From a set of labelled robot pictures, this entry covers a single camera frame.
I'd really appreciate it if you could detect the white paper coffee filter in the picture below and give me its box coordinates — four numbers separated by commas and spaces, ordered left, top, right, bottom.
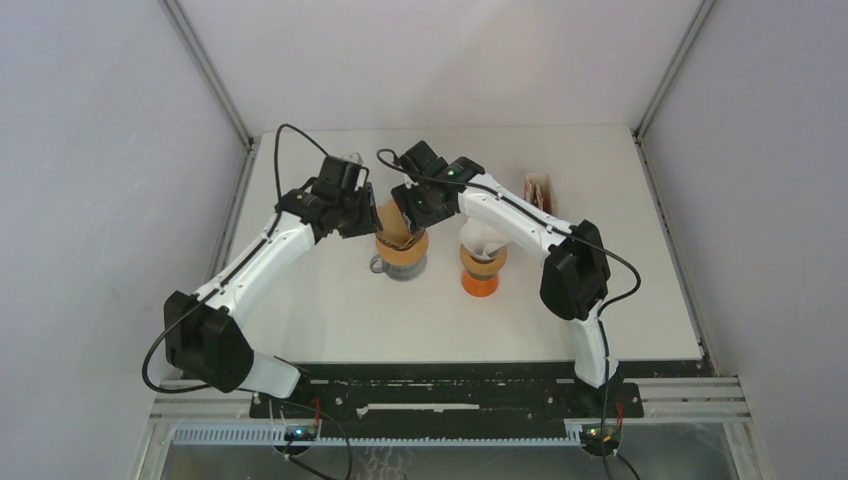
460, 218, 511, 261

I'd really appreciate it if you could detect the grey glass carafe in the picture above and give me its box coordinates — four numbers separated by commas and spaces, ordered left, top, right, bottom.
368, 253, 427, 282

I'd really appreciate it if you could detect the small wooden dripper ring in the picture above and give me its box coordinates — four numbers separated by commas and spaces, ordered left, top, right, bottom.
458, 245, 509, 278

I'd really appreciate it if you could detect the orange glass carafe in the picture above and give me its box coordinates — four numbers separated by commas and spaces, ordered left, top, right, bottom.
460, 269, 499, 298

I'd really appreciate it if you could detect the orange coffee filter box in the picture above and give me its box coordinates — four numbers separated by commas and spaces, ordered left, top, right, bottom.
523, 173, 557, 215

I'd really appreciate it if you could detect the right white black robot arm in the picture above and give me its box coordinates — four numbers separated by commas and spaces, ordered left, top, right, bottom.
383, 141, 618, 416

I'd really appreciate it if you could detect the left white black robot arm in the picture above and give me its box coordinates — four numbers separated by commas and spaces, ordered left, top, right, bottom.
161, 153, 380, 417

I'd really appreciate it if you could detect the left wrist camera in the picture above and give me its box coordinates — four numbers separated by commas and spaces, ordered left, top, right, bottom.
342, 152, 364, 166

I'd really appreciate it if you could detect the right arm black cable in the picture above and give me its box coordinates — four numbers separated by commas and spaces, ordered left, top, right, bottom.
375, 147, 643, 480

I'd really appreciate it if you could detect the black mounting base plate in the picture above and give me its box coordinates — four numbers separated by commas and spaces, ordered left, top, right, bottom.
244, 361, 645, 440

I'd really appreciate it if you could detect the white cable duct strip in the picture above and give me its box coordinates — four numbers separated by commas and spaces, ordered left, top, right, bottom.
170, 423, 584, 448

